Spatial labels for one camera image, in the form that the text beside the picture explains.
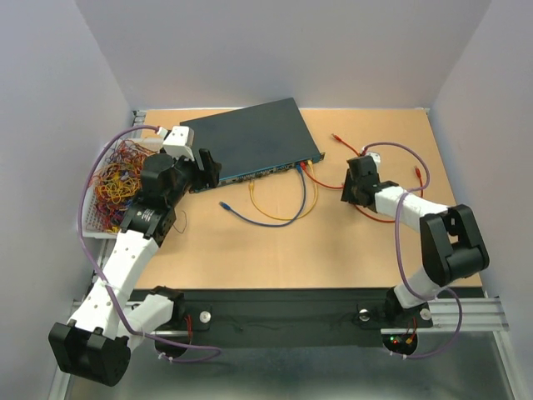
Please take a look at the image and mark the white perforated plastic basket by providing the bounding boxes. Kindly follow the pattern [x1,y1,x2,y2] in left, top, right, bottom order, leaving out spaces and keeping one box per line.
[82,137,162,239]

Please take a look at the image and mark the blue ethernet cable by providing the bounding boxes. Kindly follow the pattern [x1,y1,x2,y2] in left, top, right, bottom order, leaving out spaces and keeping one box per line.
[219,161,308,228]

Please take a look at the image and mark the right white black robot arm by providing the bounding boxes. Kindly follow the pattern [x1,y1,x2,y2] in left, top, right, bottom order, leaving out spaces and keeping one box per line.
[341,155,490,325]

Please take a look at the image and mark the yellow ethernet cable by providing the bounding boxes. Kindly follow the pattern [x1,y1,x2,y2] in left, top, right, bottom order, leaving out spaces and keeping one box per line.
[248,159,319,221]

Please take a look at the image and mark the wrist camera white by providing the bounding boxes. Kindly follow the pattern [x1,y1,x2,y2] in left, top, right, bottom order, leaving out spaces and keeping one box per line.
[157,126,195,161]
[361,147,381,167]

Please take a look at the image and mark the dark blue network switch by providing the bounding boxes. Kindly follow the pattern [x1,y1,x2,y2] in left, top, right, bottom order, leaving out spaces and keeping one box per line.
[180,97,324,187]

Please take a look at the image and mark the tangled colourful cable pile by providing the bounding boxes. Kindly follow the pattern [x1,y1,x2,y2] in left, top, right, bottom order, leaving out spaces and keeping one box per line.
[86,139,163,234]

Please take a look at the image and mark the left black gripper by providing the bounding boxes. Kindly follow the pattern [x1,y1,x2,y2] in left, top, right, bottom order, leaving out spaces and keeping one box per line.
[167,149,222,207]

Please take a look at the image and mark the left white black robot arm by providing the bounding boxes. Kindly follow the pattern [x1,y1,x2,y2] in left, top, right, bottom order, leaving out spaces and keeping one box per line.
[48,148,222,387]

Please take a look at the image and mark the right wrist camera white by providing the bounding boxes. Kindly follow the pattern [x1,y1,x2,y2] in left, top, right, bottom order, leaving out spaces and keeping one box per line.
[361,147,381,167]

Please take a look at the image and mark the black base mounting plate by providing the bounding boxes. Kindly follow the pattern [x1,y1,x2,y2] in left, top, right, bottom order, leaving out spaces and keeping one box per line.
[124,282,486,350]

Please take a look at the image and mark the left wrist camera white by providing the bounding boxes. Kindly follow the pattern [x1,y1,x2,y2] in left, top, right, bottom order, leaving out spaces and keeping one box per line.
[157,126,195,161]

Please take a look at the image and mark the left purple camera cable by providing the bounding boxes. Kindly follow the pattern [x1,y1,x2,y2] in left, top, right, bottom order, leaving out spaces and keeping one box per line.
[77,124,222,363]

